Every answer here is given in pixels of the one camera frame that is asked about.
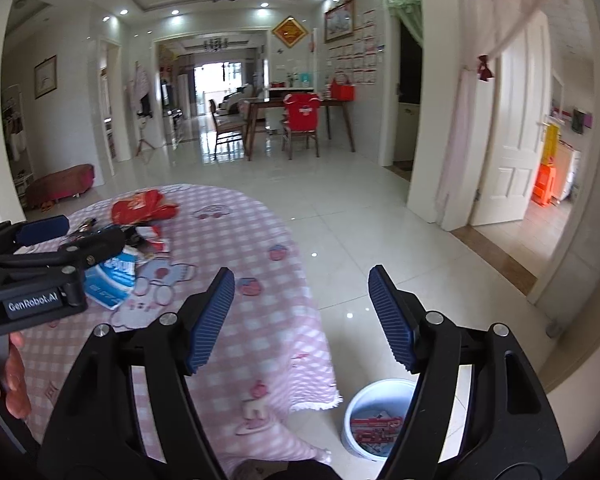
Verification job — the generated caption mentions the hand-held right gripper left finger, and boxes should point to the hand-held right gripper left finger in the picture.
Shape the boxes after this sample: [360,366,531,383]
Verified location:
[40,266,237,480]

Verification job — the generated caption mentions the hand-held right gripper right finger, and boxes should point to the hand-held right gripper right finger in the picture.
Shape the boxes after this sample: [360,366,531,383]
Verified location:
[368,264,568,480]

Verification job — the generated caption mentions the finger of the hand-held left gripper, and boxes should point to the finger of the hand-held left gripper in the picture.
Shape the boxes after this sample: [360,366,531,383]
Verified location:
[0,226,127,309]
[0,215,71,261]

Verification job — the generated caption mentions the dark wrapper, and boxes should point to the dark wrapper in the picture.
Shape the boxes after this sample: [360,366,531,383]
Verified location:
[69,216,100,235]

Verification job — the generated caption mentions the blue white packet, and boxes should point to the blue white packet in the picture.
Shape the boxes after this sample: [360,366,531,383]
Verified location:
[82,245,146,310]

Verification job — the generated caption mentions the red plastic bag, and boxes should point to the red plastic bag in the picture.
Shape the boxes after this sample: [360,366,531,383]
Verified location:
[111,189,181,225]

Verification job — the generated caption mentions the small red white wrapper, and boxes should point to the small red white wrapper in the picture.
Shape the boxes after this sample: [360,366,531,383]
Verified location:
[135,225,173,256]

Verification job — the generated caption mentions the white plastic bucket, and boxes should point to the white plastic bucket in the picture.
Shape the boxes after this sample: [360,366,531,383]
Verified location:
[341,379,421,462]

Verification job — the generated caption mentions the red packet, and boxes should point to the red packet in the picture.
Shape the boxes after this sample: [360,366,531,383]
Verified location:
[352,410,406,448]

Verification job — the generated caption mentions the person's left hand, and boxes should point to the person's left hand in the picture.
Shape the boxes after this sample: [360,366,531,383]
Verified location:
[0,332,32,420]

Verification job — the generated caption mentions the pink checked tablecloth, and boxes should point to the pink checked tablecloth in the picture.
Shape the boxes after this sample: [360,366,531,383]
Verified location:
[10,183,343,480]

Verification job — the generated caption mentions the red bench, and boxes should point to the red bench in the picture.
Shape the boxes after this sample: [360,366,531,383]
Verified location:
[25,163,97,209]

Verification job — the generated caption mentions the white rack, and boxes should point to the white rack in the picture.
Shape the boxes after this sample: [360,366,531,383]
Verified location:
[2,110,35,196]

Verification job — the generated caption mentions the brown framed picture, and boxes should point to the brown framed picture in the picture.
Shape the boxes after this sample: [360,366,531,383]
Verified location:
[33,55,58,100]

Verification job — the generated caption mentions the pink hanging garment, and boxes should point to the pink hanging garment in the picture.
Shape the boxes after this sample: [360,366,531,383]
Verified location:
[127,62,153,106]

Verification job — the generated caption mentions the white standing air conditioner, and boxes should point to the white standing air conditioner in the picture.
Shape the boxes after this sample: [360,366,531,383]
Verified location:
[177,74,191,121]

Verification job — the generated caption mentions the wooden chair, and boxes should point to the wooden chair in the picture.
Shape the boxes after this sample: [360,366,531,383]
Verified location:
[207,99,248,161]
[280,92,323,161]

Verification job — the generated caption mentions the light sofa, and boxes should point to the light sofa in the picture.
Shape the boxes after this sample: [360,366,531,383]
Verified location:
[215,85,266,116]

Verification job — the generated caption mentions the orange plastic stool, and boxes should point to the orange plastic stool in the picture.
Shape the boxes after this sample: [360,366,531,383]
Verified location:
[530,162,561,206]

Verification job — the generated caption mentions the pink lace curtain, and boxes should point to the pink lace curtain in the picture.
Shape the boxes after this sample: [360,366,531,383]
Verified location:
[437,0,576,201]

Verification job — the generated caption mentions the wooden dining table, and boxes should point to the wooden dining table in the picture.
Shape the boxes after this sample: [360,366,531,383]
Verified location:
[242,96,356,162]

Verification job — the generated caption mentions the white panel door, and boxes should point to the white panel door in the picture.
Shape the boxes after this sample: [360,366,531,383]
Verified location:
[467,10,553,228]

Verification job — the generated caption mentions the red shirt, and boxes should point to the red shirt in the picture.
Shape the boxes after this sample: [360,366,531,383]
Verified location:
[284,92,322,132]

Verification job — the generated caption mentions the red basket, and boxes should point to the red basket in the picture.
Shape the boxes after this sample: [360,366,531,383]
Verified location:
[329,71,356,101]

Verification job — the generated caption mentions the yellow box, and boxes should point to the yellow box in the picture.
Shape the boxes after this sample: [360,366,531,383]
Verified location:
[540,122,561,166]

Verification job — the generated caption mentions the red curtain bow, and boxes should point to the red curtain bow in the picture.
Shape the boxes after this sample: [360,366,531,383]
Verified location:
[475,54,496,82]

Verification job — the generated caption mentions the red framed painting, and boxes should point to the red framed painting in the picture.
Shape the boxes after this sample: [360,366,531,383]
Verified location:
[323,0,356,44]

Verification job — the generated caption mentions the green curtain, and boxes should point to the green curtain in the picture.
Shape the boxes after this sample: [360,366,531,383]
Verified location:
[384,0,423,46]

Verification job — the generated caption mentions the group of wall certificates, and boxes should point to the group of wall certificates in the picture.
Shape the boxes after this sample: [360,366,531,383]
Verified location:
[327,7,378,86]

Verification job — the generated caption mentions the red diamond wall decoration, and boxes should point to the red diamond wall decoration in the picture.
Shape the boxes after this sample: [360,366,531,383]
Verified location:
[271,15,308,50]

